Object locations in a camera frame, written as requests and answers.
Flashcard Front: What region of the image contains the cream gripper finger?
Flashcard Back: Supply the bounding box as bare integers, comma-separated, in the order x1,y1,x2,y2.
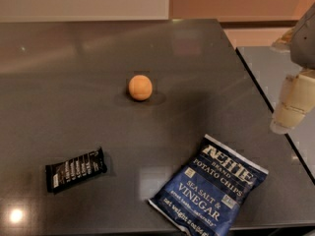
271,29,293,52
270,70,315,135

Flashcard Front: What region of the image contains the blue Kettle chip bag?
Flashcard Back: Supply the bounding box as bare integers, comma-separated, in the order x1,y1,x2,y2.
149,135,268,236

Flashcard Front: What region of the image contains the grey side table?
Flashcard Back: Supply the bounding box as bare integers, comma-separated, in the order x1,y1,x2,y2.
236,46,315,181

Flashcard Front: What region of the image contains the orange fruit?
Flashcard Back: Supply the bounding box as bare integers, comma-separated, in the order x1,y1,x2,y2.
128,75,153,101

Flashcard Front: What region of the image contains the black snack bar wrapper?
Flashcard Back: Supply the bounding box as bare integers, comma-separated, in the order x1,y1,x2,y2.
45,147,107,194

